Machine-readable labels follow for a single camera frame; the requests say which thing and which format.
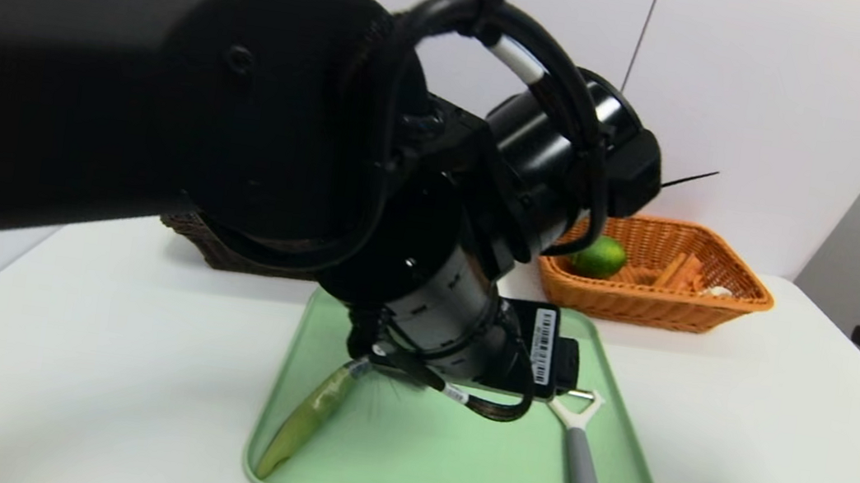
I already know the orange wicker basket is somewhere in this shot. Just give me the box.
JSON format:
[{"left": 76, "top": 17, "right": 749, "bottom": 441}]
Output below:
[{"left": 530, "top": 202, "right": 783, "bottom": 345}]

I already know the light green plastic tray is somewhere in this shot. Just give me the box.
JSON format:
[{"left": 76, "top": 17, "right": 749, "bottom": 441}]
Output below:
[{"left": 240, "top": 268, "right": 686, "bottom": 483}]

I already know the green lime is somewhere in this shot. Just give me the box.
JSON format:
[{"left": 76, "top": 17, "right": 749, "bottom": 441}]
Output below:
[{"left": 567, "top": 232, "right": 631, "bottom": 284}]

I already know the orange toy fruit tart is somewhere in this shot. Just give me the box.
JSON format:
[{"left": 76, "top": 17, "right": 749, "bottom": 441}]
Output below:
[{"left": 651, "top": 249, "right": 741, "bottom": 302}]

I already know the grey brush with green handle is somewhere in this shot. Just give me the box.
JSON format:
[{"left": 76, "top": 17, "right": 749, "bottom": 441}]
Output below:
[{"left": 255, "top": 344, "right": 423, "bottom": 483}]

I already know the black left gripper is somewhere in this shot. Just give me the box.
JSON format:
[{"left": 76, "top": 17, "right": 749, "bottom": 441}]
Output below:
[{"left": 441, "top": 239, "right": 594, "bottom": 403}]

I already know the thin black left gripper cable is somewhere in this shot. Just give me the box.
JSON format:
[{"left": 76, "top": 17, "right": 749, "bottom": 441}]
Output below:
[{"left": 363, "top": 340, "right": 541, "bottom": 427}]

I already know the black cable tie tail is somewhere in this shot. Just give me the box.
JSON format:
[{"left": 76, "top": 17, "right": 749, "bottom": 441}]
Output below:
[{"left": 657, "top": 164, "right": 721, "bottom": 199}]

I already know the white peeler with grey handle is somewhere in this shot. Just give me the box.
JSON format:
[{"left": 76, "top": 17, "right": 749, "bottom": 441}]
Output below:
[{"left": 535, "top": 383, "right": 621, "bottom": 483}]

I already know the dark brown wicker basket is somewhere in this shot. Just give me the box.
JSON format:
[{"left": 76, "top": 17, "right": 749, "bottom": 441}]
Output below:
[{"left": 156, "top": 206, "right": 326, "bottom": 284}]

